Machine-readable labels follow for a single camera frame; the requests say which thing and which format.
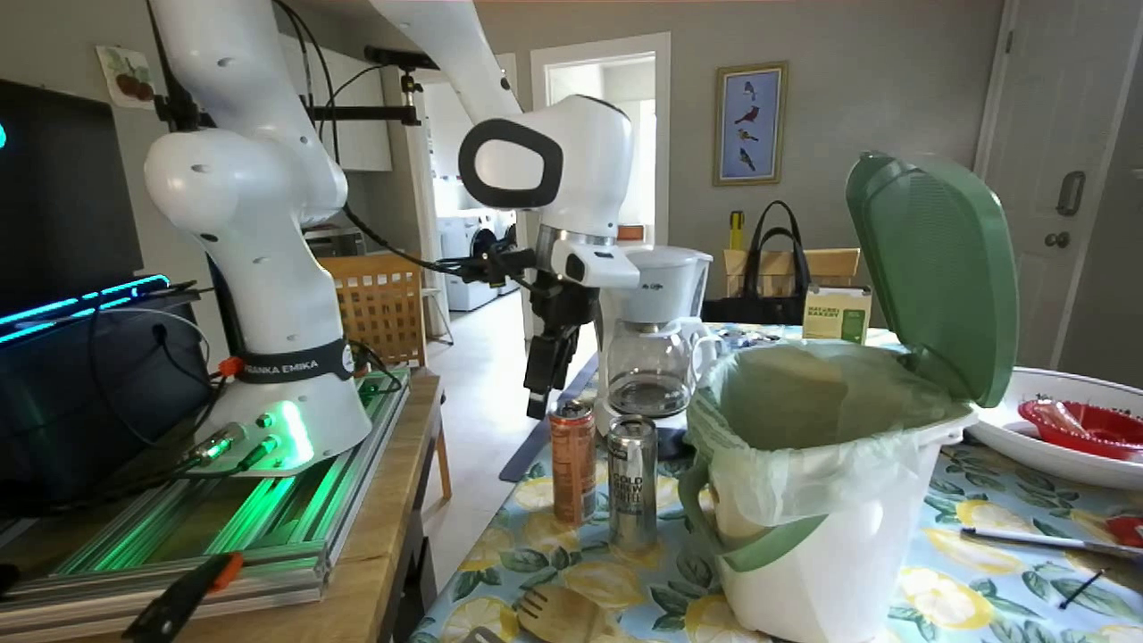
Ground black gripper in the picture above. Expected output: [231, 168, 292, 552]
[523, 268, 599, 421]

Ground white bin with green lid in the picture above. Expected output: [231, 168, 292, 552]
[680, 152, 1021, 643]

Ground white coffee maker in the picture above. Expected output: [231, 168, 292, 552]
[590, 242, 716, 460]

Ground wooden lattice chair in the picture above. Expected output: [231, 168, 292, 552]
[320, 247, 458, 504]

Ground yellow floral tablecloth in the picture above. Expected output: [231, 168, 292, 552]
[408, 326, 1143, 643]

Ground black handbag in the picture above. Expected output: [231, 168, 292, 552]
[702, 196, 815, 328]

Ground wooden fork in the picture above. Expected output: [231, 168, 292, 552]
[511, 584, 621, 643]

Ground framed bird picture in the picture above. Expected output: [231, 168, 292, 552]
[712, 60, 792, 191]

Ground black tool with orange grip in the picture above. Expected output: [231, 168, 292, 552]
[122, 552, 252, 643]

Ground dark box with blue light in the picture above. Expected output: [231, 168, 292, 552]
[0, 273, 223, 517]

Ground black monitor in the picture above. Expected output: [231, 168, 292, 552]
[0, 74, 147, 314]

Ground long dark pen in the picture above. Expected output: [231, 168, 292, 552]
[958, 524, 1143, 567]

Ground red bowl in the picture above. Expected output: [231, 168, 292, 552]
[1017, 396, 1143, 466]

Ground white door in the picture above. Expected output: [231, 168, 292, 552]
[972, 0, 1143, 377]

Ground short black stick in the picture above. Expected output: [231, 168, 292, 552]
[1059, 567, 1108, 616]

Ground small red item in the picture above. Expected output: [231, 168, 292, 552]
[1103, 510, 1143, 552]

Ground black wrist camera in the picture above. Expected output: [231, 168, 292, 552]
[466, 228, 545, 295]

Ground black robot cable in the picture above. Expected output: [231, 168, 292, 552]
[336, 199, 485, 278]

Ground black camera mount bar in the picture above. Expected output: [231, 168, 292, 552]
[302, 99, 423, 137]

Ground aluminium rail base frame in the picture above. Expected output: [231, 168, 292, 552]
[0, 370, 416, 617]

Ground black stereo camera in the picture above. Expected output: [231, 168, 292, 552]
[360, 42, 442, 74]

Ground small wall picture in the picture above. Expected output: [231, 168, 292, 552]
[95, 42, 165, 114]

